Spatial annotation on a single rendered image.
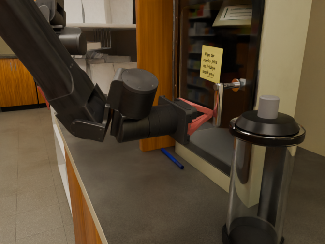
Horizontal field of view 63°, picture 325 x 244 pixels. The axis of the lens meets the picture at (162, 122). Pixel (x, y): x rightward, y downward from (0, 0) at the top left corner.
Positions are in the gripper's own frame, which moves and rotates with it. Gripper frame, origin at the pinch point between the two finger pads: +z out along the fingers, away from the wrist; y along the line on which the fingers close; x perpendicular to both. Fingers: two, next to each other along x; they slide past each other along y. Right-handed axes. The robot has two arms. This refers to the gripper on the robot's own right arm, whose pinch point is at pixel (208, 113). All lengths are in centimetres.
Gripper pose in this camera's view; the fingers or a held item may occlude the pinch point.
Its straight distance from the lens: 55.5
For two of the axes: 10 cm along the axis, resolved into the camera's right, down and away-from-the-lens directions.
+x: -0.6, 9.3, 3.7
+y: -4.7, -3.5, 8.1
